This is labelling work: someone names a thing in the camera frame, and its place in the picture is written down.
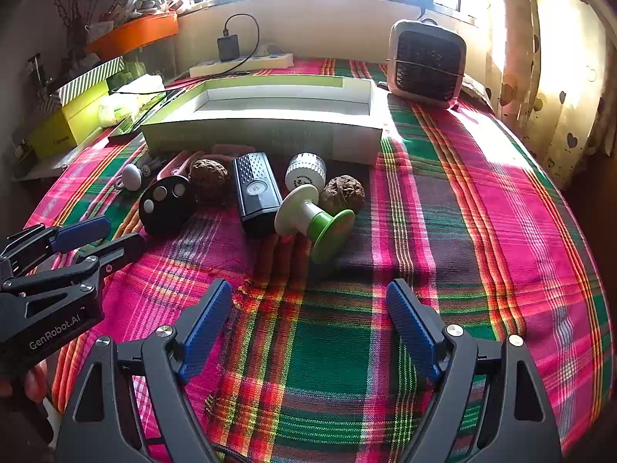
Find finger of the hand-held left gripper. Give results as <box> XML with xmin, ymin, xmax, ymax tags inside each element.
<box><xmin>0</xmin><ymin>234</ymin><xmax>147</xmax><ymax>309</ymax></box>
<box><xmin>0</xmin><ymin>217</ymin><xmax>111</xmax><ymax>275</ymax></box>

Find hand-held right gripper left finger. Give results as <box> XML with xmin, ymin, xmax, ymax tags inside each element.
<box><xmin>55</xmin><ymin>279</ymin><xmax>233</xmax><ymax>463</ymax></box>

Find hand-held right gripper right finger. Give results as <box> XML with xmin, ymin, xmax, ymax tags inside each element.
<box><xmin>386</xmin><ymin>279</ymin><xmax>565</xmax><ymax>463</ymax></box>

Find black round three-button remote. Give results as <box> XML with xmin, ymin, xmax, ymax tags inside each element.
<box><xmin>139</xmin><ymin>175</ymin><xmax>198</xmax><ymax>237</ymax></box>

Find white plug adapter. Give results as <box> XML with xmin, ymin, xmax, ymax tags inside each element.
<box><xmin>113</xmin><ymin>163</ymin><xmax>145</xmax><ymax>192</ymax></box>

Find pink plastic clip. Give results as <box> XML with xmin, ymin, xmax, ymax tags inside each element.
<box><xmin>157</xmin><ymin>150</ymin><xmax>194</xmax><ymax>185</ymax></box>

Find brown walnut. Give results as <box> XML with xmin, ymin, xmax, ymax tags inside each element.
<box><xmin>189</xmin><ymin>158</ymin><xmax>231</xmax><ymax>198</ymax></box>
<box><xmin>320</xmin><ymin>176</ymin><xmax>366</xmax><ymax>215</ymax></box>

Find black rectangular light device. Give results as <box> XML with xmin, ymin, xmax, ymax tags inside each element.
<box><xmin>232</xmin><ymin>152</ymin><xmax>283</xmax><ymax>238</ymax></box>

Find green and white spool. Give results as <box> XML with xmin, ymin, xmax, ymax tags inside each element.
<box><xmin>275</xmin><ymin>186</ymin><xmax>356</xmax><ymax>264</ymax></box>

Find white cardboard box green rim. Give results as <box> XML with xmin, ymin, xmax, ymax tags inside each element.
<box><xmin>141</xmin><ymin>74</ymin><xmax>384</xmax><ymax>165</ymax></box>

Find small white round jar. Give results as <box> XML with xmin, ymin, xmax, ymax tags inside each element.
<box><xmin>284</xmin><ymin>153</ymin><xmax>329</xmax><ymax>193</ymax></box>

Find person's left hand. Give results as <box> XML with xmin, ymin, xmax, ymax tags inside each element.
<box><xmin>0</xmin><ymin>359</ymin><xmax>49</xmax><ymax>403</ymax></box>

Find plaid pink green tablecloth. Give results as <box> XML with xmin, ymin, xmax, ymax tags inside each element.
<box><xmin>24</xmin><ymin>58</ymin><xmax>603</xmax><ymax>463</ymax></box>

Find black tablet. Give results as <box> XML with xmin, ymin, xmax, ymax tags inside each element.
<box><xmin>108</xmin><ymin>99</ymin><xmax>167</xmax><ymax>144</ymax></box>

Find green box striped lid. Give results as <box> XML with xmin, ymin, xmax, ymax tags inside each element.
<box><xmin>29</xmin><ymin>56</ymin><xmax>126</xmax><ymax>157</ymax></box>

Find green tissue pack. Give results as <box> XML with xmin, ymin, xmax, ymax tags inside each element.
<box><xmin>99</xmin><ymin>91</ymin><xmax>165</xmax><ymax>126</ymax></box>

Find dark glass jar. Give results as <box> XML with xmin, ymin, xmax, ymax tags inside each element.
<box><xmin>26</xmin><ymin>55</ymin><xmax>49</xmax><ymax>107</ymax></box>

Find glass tank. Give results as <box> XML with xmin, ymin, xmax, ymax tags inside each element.
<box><xmin>103</xmin><ymin>39</ymin><xmax>178</xmax><ymax>90</ymax></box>

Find orange plastic tray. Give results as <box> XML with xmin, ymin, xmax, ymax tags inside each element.
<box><xmin>86</xmin><ymin>12</ymin><xmax>179</xmax><ymax>61</ymax></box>

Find dried twig branches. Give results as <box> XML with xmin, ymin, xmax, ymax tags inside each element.
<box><xmin>55</xmin><ymin>0</ymin><xmax>90</xmax><ymax>51</ymax></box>

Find white power strip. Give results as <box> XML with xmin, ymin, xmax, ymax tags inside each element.
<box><xmin>189</xmin><ymin>52</ymin><xmax>294</xmax><ymax>78</ymax></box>

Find small pink desk fan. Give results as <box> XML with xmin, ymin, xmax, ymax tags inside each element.
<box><xmin>388</xmin><ymin>19</ymin><xmax>467</xmax><ymax>109</ymax></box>

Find cream curtain with hearts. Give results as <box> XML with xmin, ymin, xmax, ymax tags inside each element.
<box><xmin>496</xmin><ymin>0</ymin><xmax>617</xmax><ymax>189</ymax></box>

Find black charger cable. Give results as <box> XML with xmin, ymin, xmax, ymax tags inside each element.
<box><xmin>174</xmin><ymin>14</ymin><xmax>261</xmax><ymax>82</ymax></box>

